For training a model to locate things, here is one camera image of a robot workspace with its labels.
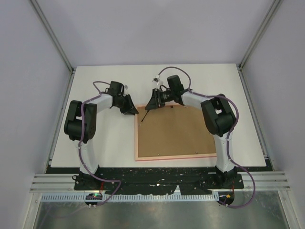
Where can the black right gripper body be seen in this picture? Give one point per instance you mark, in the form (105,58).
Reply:
(163,97)

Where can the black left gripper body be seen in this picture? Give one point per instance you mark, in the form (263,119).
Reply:
(123,104)

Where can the pink picture frame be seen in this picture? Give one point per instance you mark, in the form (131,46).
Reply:
(137,136)

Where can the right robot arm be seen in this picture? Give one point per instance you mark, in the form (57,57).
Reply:
(218,117)

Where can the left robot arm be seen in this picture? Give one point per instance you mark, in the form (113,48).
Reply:
(81,124)

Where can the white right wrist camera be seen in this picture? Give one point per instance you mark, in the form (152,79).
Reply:
(157,80)

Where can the brown frame backing board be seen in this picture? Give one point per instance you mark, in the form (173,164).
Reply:
(174,131)

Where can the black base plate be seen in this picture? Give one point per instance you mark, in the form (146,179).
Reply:
(156,181)

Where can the left aluminium frame post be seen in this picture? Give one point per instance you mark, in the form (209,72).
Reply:
(49,30)

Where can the aluminium frame post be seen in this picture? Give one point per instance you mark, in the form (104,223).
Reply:
(260,32)
(49,30)

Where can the slotted cable duct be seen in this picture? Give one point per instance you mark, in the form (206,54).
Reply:
(86,197)

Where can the right aluminium frame post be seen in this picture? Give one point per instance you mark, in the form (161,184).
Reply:
(260,32)

